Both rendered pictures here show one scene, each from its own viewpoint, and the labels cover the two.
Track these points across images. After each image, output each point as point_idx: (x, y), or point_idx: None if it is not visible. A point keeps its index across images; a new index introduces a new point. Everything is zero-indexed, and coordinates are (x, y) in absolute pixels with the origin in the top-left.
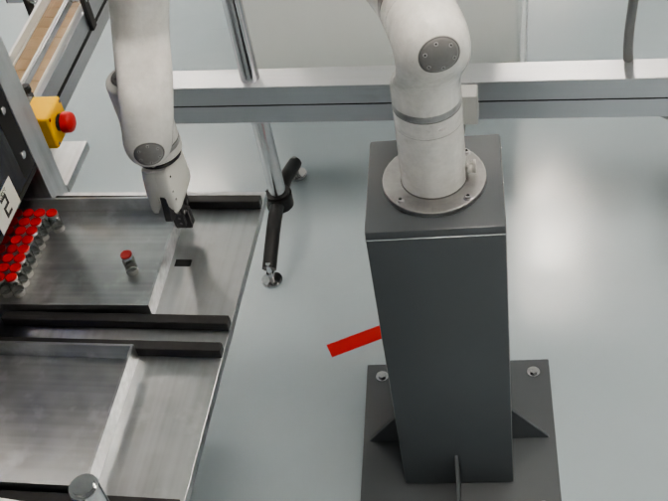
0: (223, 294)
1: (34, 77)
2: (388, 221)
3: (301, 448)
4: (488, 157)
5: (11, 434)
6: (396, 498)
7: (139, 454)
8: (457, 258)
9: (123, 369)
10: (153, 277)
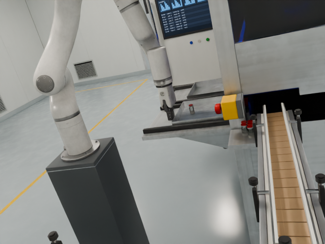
0: (162, 114)
1: (272, 150)
2: (104, 139)
3: None
4: (57, 159)
5: (220, 88)
6: None
7: (185, 92)
8: None
9: (188, 93)
10: (184, 113)
